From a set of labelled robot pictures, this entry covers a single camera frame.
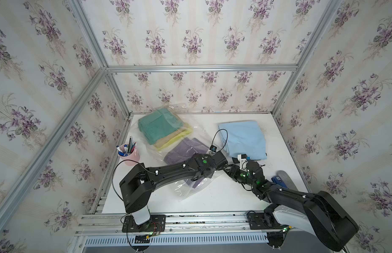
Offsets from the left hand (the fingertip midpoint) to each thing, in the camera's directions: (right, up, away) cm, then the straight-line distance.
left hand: (206, 167), depth 82 cm
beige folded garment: (-14, +20, +22) cm, 33 cm away
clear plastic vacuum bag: (-12, -11, -4) cm, 17 cm away
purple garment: (-13, +9, +6) cm, 17 cm away
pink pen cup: (-44, +8, +6) cm, 45 cm away
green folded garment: (-30, +24, +20) cm, 44 cm away
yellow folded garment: (-11, +18, +23) cm, 31 cm away
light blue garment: (+25, +15, +16) cm, 34 cm away
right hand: (+11, -1, +1) cm, 11 cm away
